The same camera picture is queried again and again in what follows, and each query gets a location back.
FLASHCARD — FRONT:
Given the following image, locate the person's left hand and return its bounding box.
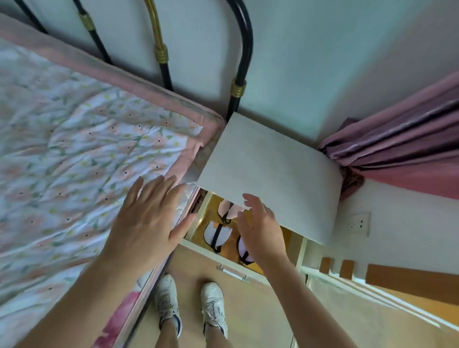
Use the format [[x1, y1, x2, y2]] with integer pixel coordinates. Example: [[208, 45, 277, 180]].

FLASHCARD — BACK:
[[100, 175, 198, 274]]

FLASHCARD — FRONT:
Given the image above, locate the person's right hand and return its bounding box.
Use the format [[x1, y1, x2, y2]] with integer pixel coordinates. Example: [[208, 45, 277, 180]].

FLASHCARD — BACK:
[[236, 194, 288, 267]]

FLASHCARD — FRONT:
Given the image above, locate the person's left forearm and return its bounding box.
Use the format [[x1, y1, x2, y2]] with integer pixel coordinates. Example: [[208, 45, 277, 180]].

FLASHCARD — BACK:
[[14, 253, 160, 348]]

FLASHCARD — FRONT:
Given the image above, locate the person's right forearm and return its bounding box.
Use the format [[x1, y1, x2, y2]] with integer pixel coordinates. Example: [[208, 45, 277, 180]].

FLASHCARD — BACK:
[[258, 256, 359, 348]]

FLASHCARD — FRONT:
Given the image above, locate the nightstand drawer with yellow lining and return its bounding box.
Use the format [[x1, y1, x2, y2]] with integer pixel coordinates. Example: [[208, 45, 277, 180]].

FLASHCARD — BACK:
[[136, 190, 309, 348]]

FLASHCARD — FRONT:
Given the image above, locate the white nightstand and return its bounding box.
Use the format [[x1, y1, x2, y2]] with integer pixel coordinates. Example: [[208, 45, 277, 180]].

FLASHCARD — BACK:
[[197, 112, 343, 246]]

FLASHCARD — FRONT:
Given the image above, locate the person's left white sneaker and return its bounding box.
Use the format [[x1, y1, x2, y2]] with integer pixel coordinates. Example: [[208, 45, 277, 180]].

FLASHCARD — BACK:
[[154, 274, 183, 338]]

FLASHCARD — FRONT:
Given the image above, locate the person's white sneaker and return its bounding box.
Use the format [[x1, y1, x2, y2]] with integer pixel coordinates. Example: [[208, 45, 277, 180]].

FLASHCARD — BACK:
[[200, 282, 229, 339], [154, 274, 183, 338]]

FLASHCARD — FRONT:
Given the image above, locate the floral quilted bedspread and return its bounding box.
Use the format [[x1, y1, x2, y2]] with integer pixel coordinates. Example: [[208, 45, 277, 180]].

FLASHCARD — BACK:
[[0, 36, 205, 320]]

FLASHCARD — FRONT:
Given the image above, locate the pink mattress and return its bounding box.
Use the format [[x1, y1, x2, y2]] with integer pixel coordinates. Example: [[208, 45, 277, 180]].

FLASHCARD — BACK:
[[0, 12, 226, 348]]

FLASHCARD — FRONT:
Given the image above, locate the person's right white sneaker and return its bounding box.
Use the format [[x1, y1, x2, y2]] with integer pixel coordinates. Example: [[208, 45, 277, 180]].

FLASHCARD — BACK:
[[200, 282, 229, 339]]

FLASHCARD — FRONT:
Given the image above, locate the person's left leg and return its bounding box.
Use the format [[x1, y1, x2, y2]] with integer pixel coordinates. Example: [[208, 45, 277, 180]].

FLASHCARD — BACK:
[[155, 317, 180, 348]]

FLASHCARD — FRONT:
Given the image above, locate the person's leg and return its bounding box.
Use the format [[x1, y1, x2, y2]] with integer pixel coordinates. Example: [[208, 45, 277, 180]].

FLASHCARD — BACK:
[[204, 324, 227, 348], [155, 317, 180, 348]]

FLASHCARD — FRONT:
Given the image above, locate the person's right leg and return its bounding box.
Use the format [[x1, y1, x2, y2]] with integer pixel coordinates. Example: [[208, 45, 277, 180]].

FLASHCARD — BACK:
[[204, 324, 227, 348]]

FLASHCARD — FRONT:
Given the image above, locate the black and gold metal headboard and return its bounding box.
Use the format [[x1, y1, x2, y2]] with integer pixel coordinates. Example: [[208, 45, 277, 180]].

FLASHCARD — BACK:
[[14, 0, 254, 123]]

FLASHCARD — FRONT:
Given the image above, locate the white and wood cabinet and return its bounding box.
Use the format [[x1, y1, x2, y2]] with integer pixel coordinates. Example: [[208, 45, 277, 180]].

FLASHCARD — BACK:
[[301, 237, 459, 348]]

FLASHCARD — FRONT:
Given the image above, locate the pink curtain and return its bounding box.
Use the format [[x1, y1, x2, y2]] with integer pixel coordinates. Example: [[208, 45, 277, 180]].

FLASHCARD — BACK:
[[318, 70, 459, 202]]

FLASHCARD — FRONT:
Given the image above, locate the pink pad with black strap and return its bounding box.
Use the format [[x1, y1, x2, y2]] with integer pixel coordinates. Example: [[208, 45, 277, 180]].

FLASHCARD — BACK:
[[217, 200, 246, 225]]

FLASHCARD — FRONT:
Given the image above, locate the white pad with black strap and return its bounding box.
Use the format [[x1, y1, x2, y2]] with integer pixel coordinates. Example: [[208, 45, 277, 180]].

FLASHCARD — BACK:
[[203, 221, 234, 254]]

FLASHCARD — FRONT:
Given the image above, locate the lilac pad with black strap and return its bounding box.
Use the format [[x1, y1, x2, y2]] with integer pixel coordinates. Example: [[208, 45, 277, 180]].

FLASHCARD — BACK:
[[237, 235, 257, 266]]

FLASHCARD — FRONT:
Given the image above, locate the silver drawer handle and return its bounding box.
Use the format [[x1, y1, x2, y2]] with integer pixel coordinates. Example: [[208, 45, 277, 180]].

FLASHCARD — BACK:
[[216, 264, 249, 284]]

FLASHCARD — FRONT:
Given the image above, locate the white wall socket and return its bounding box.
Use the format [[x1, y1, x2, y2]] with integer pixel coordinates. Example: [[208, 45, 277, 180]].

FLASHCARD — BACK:
[[346, 212, 372, 238]]

